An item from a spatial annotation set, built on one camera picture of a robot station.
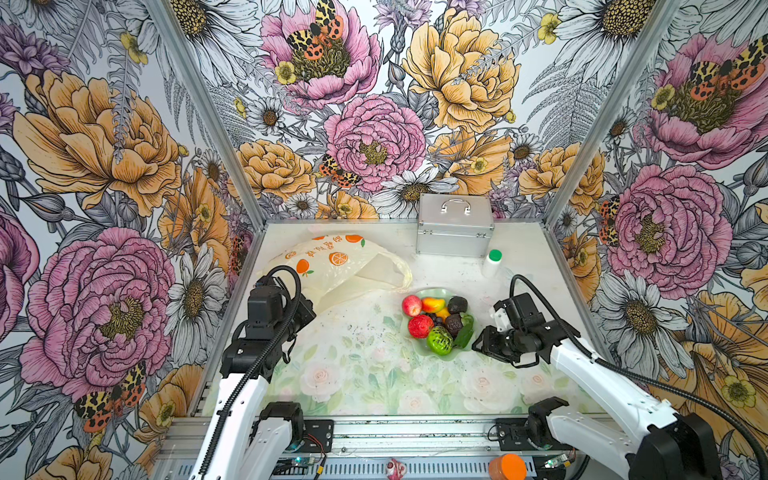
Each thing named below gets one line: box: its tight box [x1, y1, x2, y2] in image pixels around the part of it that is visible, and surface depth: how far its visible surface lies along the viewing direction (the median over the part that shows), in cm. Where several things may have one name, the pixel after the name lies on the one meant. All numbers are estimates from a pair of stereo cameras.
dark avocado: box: [448, 296, 468, 314], surface depth 91 cm
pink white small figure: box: [386, 458, 407, 480], surface depth 67 cm
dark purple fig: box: [445, 313, 463, 340], surface depth 84 cm
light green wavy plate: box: [443, 289, 475, 359], surface depth 86 cm
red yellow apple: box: [402, 294, 422, 317], surface depth 89 cm
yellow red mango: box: [421, 297, 447, 313], surface depth 91 cm
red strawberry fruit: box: [408, 314, 435, 339], surface depth 87 cm
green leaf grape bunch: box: [454, 312, 474, 349], surface depth 85 cm
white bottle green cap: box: [481, 249, 503, 278], surface depth 102 cm
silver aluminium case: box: [416, 193, 495, 258], surface depth 108 cm
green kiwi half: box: [427, 326, 453, 356], surface depth 82 cm
